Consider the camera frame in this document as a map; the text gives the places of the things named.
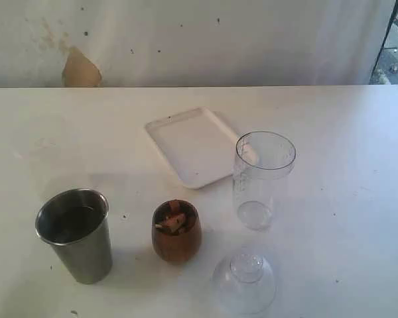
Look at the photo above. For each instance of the brown wooden cup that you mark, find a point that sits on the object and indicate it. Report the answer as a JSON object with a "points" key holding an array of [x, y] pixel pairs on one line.
{"points": [[180, 248]]}

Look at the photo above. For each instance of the stainless steel cup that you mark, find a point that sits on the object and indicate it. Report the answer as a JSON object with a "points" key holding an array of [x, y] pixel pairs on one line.
{"points": [[74, 224]]}

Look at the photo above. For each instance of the clear plastic shaker body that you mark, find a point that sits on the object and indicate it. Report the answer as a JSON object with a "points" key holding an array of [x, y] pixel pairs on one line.
{"points": [[263, 161]]}

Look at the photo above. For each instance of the clear plastic shaker lid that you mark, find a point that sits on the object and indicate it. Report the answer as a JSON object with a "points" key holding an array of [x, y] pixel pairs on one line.
{"points": [[244, 283]]}

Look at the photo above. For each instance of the white rectangular tray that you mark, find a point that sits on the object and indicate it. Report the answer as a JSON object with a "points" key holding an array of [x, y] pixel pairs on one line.
{"points": [[197, 145]]}

